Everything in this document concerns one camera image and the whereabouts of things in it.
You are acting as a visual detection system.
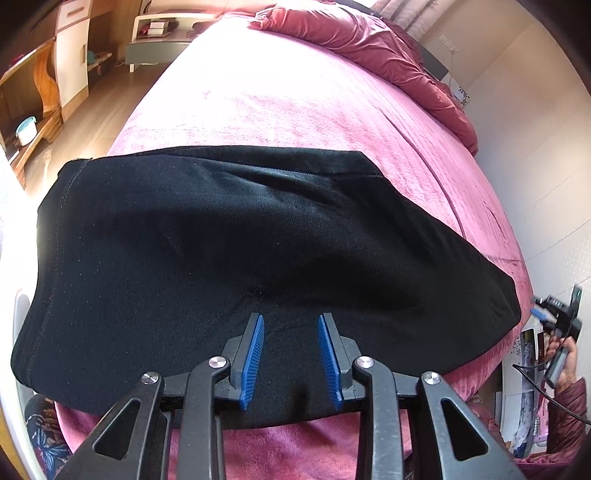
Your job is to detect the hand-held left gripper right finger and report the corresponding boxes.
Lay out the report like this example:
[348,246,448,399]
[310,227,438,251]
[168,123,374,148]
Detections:
[317,312,527,480]

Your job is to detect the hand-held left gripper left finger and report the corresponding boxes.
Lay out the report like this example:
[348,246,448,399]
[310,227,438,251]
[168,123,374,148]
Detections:
[55,313,266,480]

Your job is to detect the black pants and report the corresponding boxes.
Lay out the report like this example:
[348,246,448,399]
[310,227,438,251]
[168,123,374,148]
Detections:
[10,145,522,431]

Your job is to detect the person's right forearm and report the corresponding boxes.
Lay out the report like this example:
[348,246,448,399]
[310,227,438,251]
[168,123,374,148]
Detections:
[547,375,591,462]

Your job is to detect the person's right hand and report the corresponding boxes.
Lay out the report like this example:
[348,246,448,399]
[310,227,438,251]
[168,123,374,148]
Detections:
[546,335,581,393]

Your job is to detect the white printed paper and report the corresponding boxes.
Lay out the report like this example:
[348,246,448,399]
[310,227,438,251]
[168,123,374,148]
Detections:
[501,328,552,446]

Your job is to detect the floral patterned clothing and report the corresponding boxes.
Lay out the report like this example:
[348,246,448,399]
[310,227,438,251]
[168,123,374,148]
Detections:
[23,394,78,480]

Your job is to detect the pink bed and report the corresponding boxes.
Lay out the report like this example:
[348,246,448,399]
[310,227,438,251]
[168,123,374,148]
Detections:
[53,9,532,480]

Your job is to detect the dark headboard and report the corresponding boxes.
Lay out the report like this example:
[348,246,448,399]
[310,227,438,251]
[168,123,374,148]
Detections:
[418,44,451,88]

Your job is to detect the white bedside table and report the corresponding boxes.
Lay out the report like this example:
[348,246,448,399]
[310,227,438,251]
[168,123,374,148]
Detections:
[124,13,218,72]

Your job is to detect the red quilt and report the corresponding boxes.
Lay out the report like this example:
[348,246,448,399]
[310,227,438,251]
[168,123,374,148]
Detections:
[247,4,478,155]

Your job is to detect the patterned curtain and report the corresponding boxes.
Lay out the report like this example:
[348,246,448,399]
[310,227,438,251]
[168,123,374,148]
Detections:
[372,0,439,44]

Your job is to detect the wooden cabinet with white doors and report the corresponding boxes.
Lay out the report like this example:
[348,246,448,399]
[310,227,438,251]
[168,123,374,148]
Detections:
[54,0,114,121]

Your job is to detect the low wooden desk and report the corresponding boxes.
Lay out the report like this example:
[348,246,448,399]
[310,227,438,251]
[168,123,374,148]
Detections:
[0,37,64,178]

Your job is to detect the black cable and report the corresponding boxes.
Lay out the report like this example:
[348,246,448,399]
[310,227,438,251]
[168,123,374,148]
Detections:
[512,364,591,425]

